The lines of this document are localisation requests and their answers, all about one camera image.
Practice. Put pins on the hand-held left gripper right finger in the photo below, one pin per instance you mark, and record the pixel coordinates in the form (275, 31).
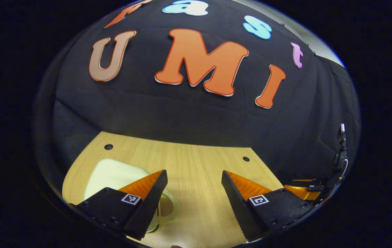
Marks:
(237, 206)

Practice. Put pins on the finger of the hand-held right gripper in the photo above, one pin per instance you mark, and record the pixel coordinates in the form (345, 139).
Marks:
(301, 193)
(309, 182)

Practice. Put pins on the black backdrop cloth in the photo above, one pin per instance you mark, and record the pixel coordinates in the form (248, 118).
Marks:
(182, 120)

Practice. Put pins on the cream suitcase with grey lining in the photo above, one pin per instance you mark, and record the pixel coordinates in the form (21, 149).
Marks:
(113, 175)

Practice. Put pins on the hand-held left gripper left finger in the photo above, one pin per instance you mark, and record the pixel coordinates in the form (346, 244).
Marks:
(147, 210)

